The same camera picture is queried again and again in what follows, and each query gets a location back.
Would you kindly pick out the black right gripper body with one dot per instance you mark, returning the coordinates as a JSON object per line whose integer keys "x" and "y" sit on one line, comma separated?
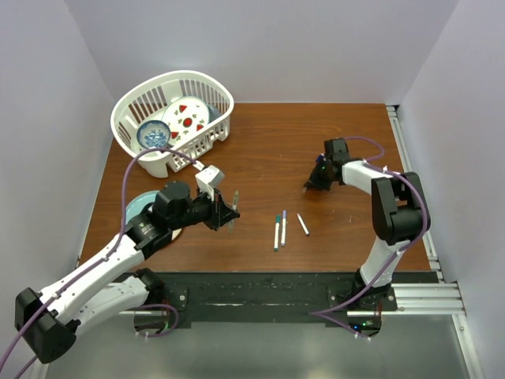
{"x": 319, "y": 178}

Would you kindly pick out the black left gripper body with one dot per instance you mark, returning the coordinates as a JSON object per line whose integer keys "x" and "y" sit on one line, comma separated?
{"x": 210, "y": 213}

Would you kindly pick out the grey green pen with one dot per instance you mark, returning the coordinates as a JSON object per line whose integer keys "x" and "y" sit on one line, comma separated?
{"x": 234, "y": 207}

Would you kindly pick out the white green-end marker pen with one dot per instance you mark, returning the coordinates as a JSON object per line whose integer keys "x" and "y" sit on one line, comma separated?
{"x": 277, "y": 233}

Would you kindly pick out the white purple-tip marker pen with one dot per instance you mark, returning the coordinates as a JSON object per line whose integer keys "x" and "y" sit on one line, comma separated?
{"x": 284, "y": 227}

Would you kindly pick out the thin white blue-end pen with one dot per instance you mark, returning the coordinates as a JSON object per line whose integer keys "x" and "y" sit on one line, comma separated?
{"x": 303, "y": 224}

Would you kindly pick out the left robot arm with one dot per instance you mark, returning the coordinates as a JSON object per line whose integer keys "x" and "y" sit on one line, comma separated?
{"x": 51, "y": 319}

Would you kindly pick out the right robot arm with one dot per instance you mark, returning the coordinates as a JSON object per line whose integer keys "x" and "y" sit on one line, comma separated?
{"x": 400, "y": 215}

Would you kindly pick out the light blue plate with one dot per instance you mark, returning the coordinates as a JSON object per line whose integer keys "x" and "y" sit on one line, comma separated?
{"x": 138, "y": 203}

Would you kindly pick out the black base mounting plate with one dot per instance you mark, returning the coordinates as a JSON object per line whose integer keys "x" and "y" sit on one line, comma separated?
{"x": 248, "y": 297}

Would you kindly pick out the blue white patterned bowl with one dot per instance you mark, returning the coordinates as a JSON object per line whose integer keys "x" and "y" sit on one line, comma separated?
{"x": 153, "y": 134}

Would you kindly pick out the blue rimmed plate behind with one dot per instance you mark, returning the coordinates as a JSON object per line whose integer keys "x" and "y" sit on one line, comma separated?
{"x": 214, "y": 113}

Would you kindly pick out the white watermelon pattern plate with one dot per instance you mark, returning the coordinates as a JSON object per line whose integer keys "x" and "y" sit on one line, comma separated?
{"x": 185, "y": 117}

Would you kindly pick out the white plastic dish basket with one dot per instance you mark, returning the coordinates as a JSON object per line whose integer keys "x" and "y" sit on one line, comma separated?
{"x": 148, "y": 100}

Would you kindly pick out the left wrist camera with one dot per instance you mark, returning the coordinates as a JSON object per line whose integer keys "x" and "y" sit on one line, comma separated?
{"x": 208, "y": 179}

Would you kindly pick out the aluminium frame rail right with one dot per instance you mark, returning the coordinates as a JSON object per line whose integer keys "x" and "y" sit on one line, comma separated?
{"x": 471, "y": 369}

